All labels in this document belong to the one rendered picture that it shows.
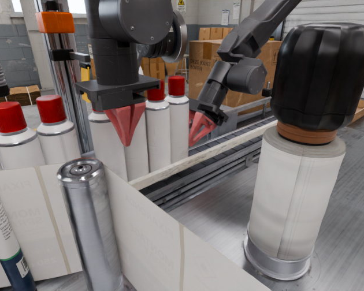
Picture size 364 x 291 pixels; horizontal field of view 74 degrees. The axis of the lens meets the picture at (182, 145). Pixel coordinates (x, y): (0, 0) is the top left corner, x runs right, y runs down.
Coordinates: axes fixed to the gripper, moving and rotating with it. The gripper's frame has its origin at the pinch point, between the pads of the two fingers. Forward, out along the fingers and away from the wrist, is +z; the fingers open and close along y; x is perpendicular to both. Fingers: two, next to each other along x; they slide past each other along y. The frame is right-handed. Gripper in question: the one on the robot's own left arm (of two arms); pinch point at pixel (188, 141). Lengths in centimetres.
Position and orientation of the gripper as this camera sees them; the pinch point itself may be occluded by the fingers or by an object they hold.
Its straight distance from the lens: 56.6
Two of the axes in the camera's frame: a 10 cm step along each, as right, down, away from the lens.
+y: 6.6, 3.3, -6.8
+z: -4.6, 8.9, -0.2
